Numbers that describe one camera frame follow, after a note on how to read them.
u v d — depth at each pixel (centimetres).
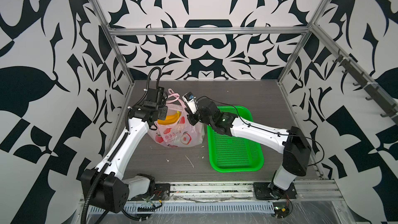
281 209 71
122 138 45
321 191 77
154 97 59
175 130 81
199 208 65
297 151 44
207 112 59
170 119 91
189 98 65
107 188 38
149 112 53
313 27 88
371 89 58
